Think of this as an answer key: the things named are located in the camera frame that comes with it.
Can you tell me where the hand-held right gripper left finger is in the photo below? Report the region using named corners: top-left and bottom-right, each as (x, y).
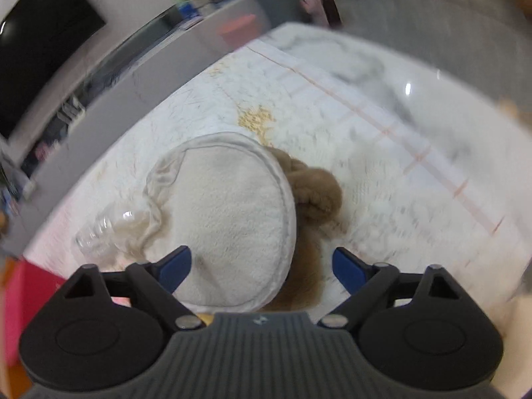
top-left (54, 245), bottom-right (205, 332)

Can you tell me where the white marble television console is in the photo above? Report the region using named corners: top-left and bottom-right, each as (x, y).
top-left (0, 0), bottom-right (271, 254)

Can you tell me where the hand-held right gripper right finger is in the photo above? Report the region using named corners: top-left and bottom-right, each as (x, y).
top-left (317, 246), bottom-right (473, 331)

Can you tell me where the black flat screen television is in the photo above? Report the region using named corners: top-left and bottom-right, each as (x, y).
top-left (0, 0), bottom-right (107, 140)

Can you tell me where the white checked lemon print cloth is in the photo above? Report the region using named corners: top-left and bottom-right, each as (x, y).
top-left (249, 23), bottom-right (532, 258)

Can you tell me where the orange cardboard box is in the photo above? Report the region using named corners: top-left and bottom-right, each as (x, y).
top-left (0, 359), bottom-right (32, 399)

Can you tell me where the grey trash can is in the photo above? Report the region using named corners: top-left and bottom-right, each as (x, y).
top-left (253, 0), bottom-right (298, 30)

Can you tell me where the clear plastic wrap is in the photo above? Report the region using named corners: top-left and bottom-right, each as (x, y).
top-left (75, 199), bottom-right (164, 265)

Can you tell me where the white lace tablecloth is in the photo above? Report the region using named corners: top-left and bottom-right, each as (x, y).
top-left (25, 50), bottom-right (516, 325)

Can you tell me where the brown plush scarf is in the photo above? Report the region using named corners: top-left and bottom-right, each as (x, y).
top-left (264, 146), bottom-right (345, 313)

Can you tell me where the white round plush cushion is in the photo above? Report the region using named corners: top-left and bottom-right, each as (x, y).
top-left (143, 132), bottom-right (298, 313)

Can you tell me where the pink bag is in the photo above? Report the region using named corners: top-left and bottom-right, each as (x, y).
top-left (299, 0), bottom-right (344, 30)

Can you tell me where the pink round stool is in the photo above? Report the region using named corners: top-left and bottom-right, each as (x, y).
top-left (218, 13), bottom-right (261, 46)

